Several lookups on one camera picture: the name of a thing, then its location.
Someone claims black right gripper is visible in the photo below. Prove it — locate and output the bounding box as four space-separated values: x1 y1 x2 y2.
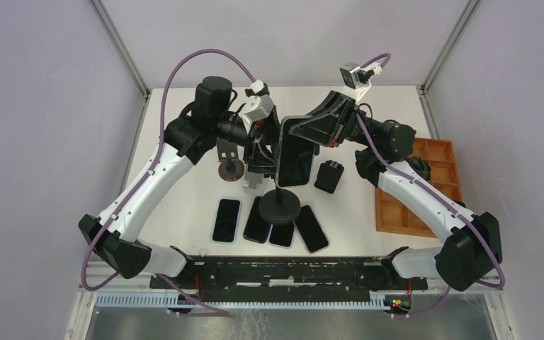
286 90 380 149

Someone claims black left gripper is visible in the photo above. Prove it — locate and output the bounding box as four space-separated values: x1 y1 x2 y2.
213 106 298 177

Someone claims wooden-base black plate stand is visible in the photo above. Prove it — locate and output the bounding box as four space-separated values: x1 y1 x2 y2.
216 139 245 182

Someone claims black folding phone stand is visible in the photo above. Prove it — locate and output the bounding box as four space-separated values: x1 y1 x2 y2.
314 160 344 194

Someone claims phone with light blue case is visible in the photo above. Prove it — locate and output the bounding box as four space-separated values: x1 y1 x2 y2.
212 198 242 244

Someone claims phone with white case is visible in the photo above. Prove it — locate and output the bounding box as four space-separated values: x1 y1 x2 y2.
243 196 271 244

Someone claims phone with purple case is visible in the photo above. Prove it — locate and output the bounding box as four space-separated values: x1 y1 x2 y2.
268 222 295 248

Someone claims silver folding phone stand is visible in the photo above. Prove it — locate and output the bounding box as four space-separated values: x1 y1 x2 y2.
242 171 264 196

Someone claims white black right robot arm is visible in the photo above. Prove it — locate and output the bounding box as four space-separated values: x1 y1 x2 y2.
288 91 506 292

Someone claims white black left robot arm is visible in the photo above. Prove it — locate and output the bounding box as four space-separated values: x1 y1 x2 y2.
79 76 280 289

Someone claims green blue rolled tie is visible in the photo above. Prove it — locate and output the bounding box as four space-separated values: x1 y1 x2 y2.
407 157 431 181

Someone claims orange compartment tray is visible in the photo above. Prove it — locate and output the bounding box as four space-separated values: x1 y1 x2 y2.
375 138 464 238

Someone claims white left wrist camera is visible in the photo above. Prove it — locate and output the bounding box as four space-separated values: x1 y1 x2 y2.
239 79 275 132

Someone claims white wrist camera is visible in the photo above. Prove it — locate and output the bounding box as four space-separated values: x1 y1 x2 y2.
239 79 275 132
339 53 392 103

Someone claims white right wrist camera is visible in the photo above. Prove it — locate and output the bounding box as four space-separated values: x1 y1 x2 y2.
339 53 392 103

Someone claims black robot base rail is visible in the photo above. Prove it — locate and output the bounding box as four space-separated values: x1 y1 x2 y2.
172 256 429 302

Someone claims white slotted cable duct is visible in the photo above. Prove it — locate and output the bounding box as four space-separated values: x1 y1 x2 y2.
95 291 402 312

